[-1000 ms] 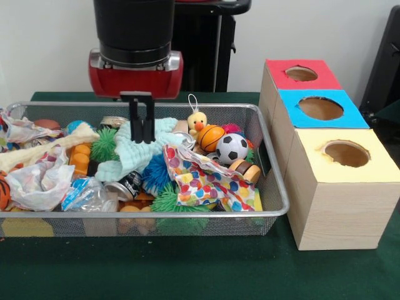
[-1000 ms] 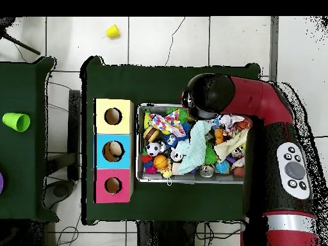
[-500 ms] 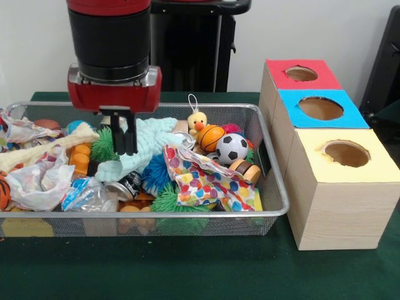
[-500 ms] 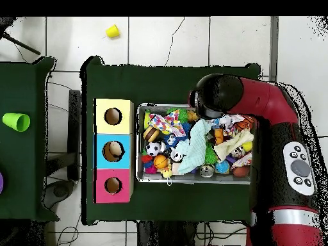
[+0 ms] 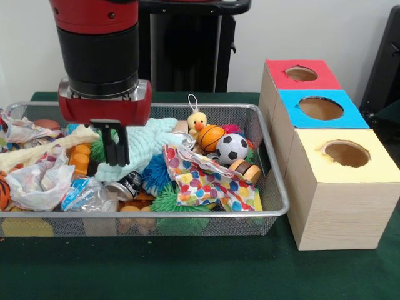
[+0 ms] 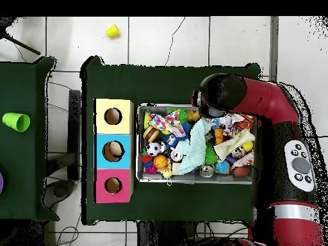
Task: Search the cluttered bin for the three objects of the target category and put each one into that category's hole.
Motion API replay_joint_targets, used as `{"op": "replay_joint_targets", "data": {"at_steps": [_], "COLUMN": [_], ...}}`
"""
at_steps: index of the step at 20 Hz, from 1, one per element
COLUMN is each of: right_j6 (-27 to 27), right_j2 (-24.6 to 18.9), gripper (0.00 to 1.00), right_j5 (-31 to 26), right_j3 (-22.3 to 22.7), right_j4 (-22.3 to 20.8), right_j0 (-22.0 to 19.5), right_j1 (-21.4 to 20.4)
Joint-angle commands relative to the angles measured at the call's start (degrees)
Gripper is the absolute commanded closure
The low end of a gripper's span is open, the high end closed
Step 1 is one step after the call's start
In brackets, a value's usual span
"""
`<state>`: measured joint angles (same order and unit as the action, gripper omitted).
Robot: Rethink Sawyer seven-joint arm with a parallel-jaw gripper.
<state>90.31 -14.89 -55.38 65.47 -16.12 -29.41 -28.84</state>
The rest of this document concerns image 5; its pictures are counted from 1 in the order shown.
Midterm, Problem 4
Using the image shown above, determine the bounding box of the shallow clear mesh bin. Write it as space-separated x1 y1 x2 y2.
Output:
0 101 291 238

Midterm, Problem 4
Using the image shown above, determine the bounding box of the black drink can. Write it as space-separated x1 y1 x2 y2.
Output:
104 170 144 202

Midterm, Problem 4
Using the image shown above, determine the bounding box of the yellow duck toy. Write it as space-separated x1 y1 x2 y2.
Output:
186 94 208 139

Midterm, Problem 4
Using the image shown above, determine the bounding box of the dark green tablecloth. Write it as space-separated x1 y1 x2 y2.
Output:
0 91 400 300

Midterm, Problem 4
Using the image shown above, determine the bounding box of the white plastic bag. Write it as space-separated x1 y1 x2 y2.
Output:
6 147 77 211

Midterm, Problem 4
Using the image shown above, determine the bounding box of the wooden burger toy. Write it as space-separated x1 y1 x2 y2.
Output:
229 157 263 186

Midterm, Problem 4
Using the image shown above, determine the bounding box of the green spiky ball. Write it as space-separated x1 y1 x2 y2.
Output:
91 130 108 162

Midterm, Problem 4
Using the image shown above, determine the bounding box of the small soccer ball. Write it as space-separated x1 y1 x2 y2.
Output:
216 132 249 164

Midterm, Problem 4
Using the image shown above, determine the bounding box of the small orange basketball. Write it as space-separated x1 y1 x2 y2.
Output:
198 124 226 153

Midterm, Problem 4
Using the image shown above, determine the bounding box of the mint green knit cloth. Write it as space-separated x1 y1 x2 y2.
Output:
95 117 185 183

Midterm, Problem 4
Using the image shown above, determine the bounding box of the wooden box with three holes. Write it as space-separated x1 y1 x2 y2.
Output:
258 59 400 251

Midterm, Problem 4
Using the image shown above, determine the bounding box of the colourful polka-dot cloth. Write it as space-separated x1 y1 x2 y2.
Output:
164 145 256 212

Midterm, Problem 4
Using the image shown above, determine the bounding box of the black floor stand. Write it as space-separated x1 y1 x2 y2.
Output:
361 5 400 119

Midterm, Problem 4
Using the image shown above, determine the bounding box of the cream cloth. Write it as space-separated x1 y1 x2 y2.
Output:
0 125 101 174

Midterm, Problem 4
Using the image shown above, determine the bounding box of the dark green side table cloth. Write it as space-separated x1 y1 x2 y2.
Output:
374 99 400 124

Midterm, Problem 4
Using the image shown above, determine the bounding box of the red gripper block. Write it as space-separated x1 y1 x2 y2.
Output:
58 78 153 167

